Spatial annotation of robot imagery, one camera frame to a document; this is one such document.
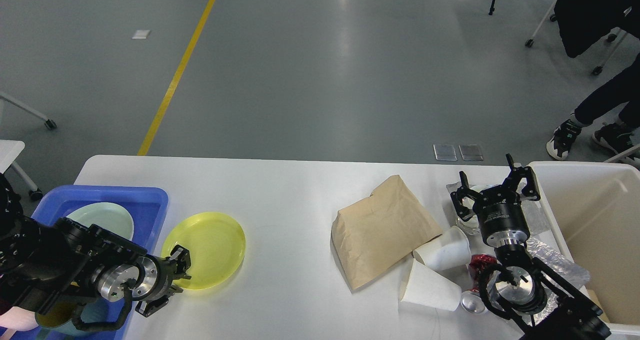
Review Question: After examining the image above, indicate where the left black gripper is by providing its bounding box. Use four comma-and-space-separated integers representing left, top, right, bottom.
131, 245, 192, 318

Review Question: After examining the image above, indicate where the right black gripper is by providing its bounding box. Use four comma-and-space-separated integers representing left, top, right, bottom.
450, 154, 541, 247

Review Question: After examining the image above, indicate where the yellow plastic plate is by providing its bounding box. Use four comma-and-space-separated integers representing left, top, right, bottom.
161, 211, 246, 290

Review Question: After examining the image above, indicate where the dark teal mug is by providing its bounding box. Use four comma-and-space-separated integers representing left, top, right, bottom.
35, 301, 109, 340

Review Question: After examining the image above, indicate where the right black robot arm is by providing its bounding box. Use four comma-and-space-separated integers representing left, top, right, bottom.
450, 154, 611, 340

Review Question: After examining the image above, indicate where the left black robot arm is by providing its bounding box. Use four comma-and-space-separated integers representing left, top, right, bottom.
0, 176, 192, 334

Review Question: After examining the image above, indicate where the right floor outlet plate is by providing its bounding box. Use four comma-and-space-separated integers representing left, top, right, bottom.
458, 144, 484, 162

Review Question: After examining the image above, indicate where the floor outlet plate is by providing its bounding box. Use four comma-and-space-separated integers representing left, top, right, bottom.
458, 144, 484, 162
433, 144, 458, 162

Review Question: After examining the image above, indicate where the small foil wrapper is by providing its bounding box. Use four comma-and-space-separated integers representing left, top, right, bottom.
445, 183, 550, 236

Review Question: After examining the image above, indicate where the left floor outlet plate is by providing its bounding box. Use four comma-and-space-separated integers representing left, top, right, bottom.
433, 144, 458, 162

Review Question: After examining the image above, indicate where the blue plastic tray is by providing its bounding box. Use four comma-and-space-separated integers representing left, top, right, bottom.
23, 185, 169, 340

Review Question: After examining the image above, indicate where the upper white paper cup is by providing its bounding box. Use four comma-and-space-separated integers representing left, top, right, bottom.
412, 226, 472, 272

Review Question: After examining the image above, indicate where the white paper cup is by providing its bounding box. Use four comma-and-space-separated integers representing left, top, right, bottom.
398, 259, 462, 312
412, 226, 472, 272

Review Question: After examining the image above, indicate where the crushed red soda can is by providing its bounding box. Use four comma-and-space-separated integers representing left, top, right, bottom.
460, 254, 498, 315

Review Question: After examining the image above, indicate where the pale green plate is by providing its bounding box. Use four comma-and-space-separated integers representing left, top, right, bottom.
66, 203, 135, 240

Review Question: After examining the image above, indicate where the beige plastic bin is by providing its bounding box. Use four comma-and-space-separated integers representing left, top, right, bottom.
530, 162, 640, 340

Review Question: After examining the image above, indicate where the lower white paper cup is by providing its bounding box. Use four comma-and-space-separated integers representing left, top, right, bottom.
398, 259, 462, 312

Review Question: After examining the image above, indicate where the silver foil bag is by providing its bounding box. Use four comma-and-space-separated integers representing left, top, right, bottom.
526, 238, 591, 324

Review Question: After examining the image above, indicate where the brown paper bag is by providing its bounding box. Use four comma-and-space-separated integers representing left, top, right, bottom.
331, 175, 443, 291

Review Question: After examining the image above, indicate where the pink ribbed cup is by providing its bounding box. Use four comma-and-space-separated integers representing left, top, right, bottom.
0, 307, 39, 340

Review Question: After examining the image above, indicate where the person in black clothes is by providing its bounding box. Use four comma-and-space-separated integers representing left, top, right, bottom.
545, 56, 640, 161

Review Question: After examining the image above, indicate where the white side table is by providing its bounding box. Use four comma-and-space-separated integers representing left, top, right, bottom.
0, 92, 58, 202

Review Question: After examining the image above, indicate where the white rolling chair frame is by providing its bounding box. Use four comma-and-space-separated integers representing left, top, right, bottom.
524, 0, 631, 77

